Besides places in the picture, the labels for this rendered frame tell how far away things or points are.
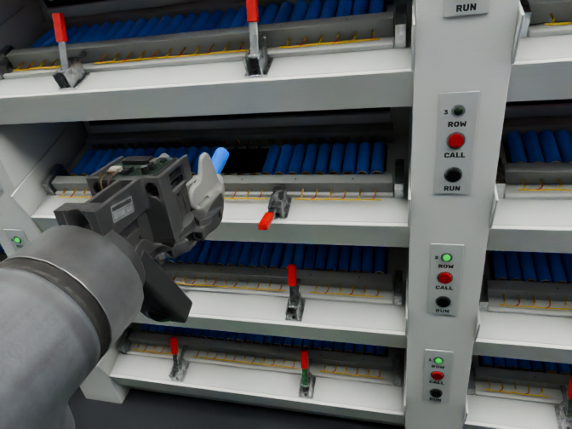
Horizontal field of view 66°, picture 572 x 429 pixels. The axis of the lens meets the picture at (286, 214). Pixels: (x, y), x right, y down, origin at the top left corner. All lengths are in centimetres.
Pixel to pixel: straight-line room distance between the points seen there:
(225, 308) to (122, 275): 48
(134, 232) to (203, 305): 44
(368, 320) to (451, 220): 23
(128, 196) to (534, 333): 59
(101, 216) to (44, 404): 13
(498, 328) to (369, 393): 27
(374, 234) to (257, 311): 26
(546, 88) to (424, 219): 20
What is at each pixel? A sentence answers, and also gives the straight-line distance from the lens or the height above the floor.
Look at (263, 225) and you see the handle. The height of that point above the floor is 52.
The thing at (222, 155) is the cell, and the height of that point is 61.
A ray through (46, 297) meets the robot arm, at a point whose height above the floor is 66.
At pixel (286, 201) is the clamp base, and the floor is 51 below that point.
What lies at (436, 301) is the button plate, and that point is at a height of 36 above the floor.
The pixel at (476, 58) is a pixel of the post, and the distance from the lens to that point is 51.
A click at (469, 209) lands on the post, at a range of 58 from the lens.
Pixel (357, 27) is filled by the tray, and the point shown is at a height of 72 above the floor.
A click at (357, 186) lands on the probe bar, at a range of 62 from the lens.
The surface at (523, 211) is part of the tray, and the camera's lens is 62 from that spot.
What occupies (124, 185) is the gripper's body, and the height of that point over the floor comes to 66.
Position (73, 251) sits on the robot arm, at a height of 66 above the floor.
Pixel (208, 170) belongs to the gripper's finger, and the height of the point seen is 63.
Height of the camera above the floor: 81
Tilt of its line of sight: 31 degrees down
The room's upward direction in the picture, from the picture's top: 8 degrees counter-clockwise
